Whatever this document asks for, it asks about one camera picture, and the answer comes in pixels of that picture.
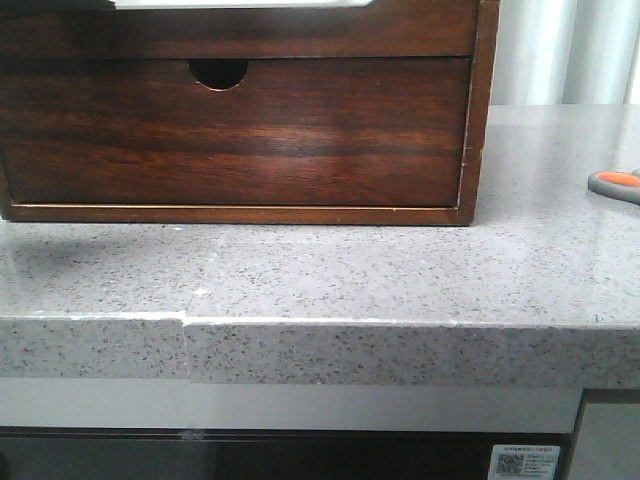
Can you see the wooden drawer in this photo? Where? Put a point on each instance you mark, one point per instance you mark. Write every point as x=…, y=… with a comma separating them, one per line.
x=379, y=29
x=315, y=132

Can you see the dark wooden drawer cabinet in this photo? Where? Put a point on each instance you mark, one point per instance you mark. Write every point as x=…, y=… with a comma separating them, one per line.
x=226, y=73

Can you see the white cabinet door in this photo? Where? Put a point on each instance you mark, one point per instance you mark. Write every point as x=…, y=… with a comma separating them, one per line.
x=607, y=436

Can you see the dark under-counter appliance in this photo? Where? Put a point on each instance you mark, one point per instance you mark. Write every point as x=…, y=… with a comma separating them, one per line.
x=41, y=453

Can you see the white QR code sticker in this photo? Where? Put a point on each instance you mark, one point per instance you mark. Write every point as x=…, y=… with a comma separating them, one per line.
x=536, y=462

